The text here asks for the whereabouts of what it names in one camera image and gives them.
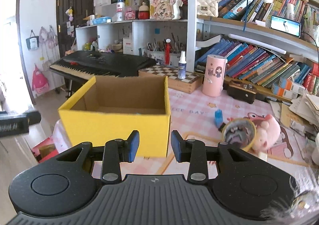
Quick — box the yellow tape roll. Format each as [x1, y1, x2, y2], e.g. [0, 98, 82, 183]
[221, 118, 257, 152]

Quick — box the pink plush pig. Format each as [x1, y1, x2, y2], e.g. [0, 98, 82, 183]
[252, 114, 281, 152]

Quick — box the black binder clip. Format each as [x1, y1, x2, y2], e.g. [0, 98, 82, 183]
[219, 122, 226, 132]

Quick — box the yellow cardboard box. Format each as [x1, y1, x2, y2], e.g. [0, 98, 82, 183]
[58, 76, 171, 157]

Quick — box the blue small clip toy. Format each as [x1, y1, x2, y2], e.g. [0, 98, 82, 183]
[214, 109, 223, 128]

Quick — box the pink backpack on floor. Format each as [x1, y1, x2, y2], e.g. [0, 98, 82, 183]
[31, 65, 49, 94]

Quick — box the wooden chess board box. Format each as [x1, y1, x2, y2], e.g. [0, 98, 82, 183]
[138, 65, 203, 94]

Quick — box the pink checkered desk mat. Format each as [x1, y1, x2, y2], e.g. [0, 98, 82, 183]
[52, 86, 312, 183]

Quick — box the white spray bottle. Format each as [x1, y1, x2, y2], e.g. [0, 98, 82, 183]
[178, 51, 187, 79]

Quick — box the pink cylindrical canister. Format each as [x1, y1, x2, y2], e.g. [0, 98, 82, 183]
[202, 55, 228, 97]

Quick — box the black electronic keyboard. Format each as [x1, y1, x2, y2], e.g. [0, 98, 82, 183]
[49, 51, 156, 83]

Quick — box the white pen holder cup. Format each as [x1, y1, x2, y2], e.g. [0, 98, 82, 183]
[146, 50, 181, 67]

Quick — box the white cubby shelf unit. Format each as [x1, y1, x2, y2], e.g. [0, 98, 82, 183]
[76, 19, 187, 56]

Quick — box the stack of loose papers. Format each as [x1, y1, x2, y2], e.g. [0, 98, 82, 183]
[289, 90, 318, 133]

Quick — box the lower row of books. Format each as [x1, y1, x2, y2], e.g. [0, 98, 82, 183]
[195, 39, 318, 95]

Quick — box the row of books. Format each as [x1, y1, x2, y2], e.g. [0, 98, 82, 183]
[216, 0, 318, 25]
[195, 39, 318, 95]

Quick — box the red round jar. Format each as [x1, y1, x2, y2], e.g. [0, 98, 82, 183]
[138, 2, 150, 20]

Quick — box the white quilted handbag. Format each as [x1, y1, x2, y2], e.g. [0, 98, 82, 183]
[197, 0, 219, 17]

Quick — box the white sanitizer bottle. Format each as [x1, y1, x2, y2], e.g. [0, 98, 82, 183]
[116, 0, 125, 22]

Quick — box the pink cat ornament plaque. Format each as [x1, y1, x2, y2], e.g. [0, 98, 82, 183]
[150, 0, 183, 21]

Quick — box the upper row of books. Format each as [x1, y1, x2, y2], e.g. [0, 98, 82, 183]
[216, 0, 318, 25]

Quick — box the dark wooden door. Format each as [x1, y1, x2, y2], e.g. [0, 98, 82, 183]
[56, 0, 94, 57]

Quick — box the smartphone with lit screen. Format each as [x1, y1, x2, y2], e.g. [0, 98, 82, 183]
[270, 16, 301, 38]

